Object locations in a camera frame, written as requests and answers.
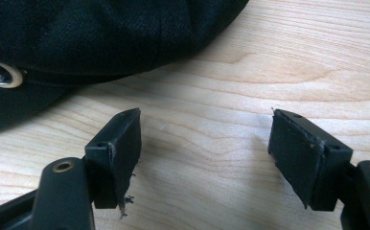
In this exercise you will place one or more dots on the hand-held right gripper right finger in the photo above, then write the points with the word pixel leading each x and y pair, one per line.
pixel 304 159

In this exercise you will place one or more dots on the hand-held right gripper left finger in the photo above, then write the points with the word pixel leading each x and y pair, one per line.
pixel 116 159

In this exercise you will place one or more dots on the black cap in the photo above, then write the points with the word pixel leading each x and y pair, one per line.
pixel 77 48

